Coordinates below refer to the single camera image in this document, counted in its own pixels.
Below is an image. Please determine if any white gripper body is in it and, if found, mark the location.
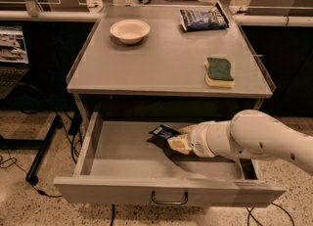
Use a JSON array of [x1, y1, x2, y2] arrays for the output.
[[188, 121, 215, 158]]

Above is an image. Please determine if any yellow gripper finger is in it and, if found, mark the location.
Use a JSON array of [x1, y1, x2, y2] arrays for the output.
[[167, 134, 192, 155], [178, 124, 197, 134]]

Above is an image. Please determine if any blue rxbar blueberry bar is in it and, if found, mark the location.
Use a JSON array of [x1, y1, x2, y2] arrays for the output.
[[147, 124, 180, 157]]

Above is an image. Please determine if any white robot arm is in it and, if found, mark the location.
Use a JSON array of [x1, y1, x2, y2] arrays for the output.
[[167, 110, 313, 175]]

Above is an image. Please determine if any grey open top drawer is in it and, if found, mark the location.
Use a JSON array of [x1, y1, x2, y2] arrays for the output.
[[54, 112, 286, 207]]

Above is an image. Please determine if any grey cabinet table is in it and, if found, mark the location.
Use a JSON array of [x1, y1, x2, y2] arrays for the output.
[[67, 5, 274, 119]]

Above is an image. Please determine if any green yellow sponge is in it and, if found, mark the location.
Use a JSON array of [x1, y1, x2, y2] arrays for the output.
[[204, 58, 235, 88]]

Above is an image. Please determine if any blue chip bag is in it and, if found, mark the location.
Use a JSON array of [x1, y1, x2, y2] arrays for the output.
[[180, 2, 229, 31]]

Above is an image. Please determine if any white bowl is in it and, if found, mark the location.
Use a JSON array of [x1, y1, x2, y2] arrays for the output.
[[110, 20, 151, 45]]

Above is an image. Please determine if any black desk leg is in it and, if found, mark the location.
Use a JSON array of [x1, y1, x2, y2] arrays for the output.
[[25, 114, 62, 185]]

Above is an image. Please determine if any laptop computer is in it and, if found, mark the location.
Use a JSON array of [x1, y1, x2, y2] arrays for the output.
[[0, 23, 29, 99]]

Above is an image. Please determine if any metal drawer handle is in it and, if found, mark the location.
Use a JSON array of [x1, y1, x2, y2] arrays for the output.
[[151, 191, 189, 205]]

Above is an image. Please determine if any black floor cable right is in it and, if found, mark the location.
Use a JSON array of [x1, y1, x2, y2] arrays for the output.
[[246, 202, 296, 226]]

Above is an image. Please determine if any black floor cable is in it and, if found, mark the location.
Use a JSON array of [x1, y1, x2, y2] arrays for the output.
[[246, 202, 296, 226], [0, 148, 64, 199]]

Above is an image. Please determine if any black cable under drawer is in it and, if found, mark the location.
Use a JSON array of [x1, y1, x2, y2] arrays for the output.
[[109, 203, 117, 226]]

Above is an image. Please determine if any black floor cable left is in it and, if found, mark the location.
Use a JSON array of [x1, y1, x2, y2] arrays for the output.
[[0, 148, 64, 199]]

